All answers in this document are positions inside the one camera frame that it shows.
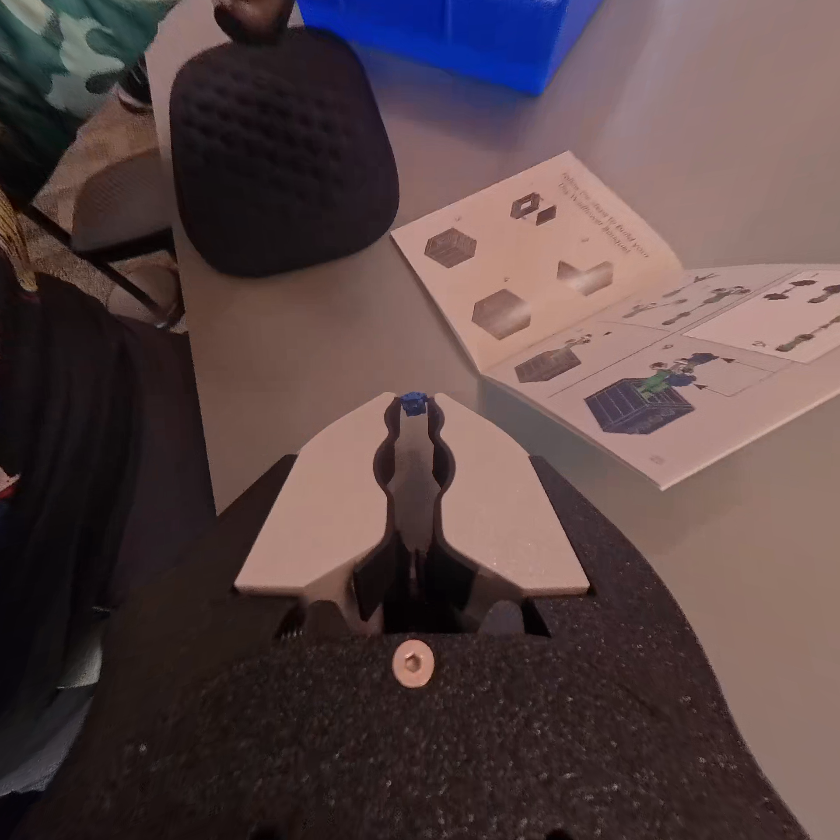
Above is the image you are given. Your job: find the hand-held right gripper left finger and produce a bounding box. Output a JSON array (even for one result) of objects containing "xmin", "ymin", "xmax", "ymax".
[{"xmin": 237, "ymin": 394, "xmax": 418, "ymax": 618}]

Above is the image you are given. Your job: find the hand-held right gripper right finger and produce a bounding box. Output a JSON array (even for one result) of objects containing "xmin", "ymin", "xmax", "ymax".
[{"xmin": 423, "ymin": 394, "xmax": 589, "ymax": 618}]

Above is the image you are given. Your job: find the white instruction booklet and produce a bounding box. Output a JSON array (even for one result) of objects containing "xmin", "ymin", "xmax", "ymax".
[{"xmin": 392, "ymin": 151, "xmax": 840, "ymax": 490}]

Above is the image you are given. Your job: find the blue plastic bin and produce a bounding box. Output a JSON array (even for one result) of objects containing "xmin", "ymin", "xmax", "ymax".
[{"xmin": 300, "ymin": 0, "xmax": 605, "ymax": 97}]

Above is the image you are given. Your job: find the person's left forearm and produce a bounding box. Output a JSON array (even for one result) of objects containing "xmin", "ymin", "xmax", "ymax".
[{"xmin": 0, "ymin": 0, "xmax": 172, "ymax": 145}]

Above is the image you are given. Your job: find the grey desk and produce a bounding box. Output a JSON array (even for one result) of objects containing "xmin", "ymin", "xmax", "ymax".
[{"xmin": 145, "ymin": 0, "xmax": 840, "ymax": 840}]

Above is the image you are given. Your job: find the person's dark clothing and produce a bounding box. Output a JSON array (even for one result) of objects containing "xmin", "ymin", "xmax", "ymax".
[{"xmin": 0, "ymin": 197, "xmax": 217, "ymax": 788}]

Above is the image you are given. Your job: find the black mesh cushion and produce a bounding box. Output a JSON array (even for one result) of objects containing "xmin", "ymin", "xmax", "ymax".
[{"xmin": 171, "ymin": 27, "xmax": 401, "ymax": 279}]

